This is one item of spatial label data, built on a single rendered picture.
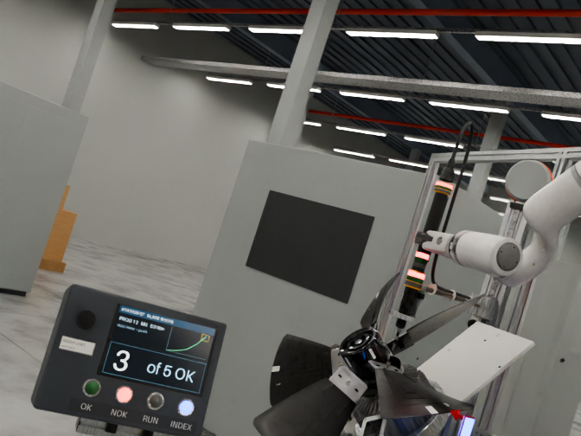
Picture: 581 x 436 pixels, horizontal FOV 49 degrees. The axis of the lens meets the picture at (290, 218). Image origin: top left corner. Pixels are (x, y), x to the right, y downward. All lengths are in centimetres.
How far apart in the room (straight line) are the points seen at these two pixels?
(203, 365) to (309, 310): 297
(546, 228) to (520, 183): 99
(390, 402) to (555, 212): 54
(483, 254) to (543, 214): 15
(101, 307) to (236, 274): 344
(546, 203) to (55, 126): 620
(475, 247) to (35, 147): 601
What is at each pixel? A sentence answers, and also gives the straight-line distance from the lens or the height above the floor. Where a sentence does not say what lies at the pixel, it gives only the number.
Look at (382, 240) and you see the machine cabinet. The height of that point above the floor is 160.
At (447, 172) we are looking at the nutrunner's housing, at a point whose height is 171.
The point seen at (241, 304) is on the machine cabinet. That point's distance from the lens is 437.
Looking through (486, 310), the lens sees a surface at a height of 140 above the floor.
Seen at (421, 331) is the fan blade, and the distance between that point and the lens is 178.
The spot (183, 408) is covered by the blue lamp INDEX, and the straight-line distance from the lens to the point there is 106.
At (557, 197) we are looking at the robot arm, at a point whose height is 166.
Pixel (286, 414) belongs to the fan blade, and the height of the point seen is 100.
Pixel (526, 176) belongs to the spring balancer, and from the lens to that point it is 237.
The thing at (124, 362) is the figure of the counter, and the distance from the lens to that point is 104.
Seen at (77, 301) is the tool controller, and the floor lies 123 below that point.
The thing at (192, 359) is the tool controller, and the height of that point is 119.
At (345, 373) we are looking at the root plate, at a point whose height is 113.
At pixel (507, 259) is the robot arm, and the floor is 152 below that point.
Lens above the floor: 141
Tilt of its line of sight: 2 degrees up
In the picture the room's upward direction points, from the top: 18 degrees clockwise
